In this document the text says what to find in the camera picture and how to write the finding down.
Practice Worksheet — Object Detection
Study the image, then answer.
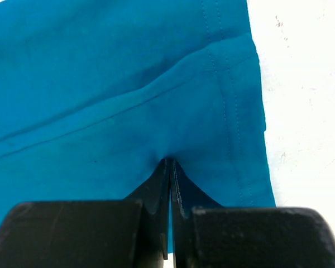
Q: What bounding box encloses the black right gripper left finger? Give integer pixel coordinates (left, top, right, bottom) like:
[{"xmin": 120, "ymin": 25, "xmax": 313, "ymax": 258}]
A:
[{"xmin": 0, "ymin": 159, "xmax": 170, "ymax": 267}]

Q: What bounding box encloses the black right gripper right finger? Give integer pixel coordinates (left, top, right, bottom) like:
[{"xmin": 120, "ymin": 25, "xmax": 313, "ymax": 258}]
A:
[{"xmin": 170, "ymin": 161, "xmax": 335, "ymax": 267}]

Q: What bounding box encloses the blue t shirt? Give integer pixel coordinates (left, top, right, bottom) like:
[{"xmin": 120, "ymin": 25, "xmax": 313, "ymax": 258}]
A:
[{"xmin": 0, "ymin": 0, "xmax": 277, "ymax": 253}]

